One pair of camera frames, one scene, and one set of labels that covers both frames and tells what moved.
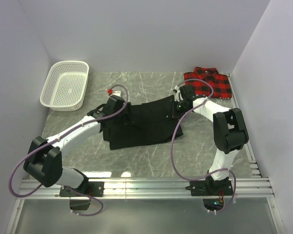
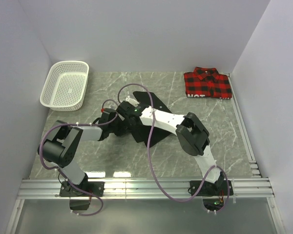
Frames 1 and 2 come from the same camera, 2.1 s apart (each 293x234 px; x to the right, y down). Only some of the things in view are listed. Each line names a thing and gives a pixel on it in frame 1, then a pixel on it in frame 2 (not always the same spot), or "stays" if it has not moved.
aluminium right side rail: x=253 y=167 stays
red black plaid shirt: x=207 y=81 stays
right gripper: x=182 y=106 → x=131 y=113
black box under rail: x=79 y=204 stays
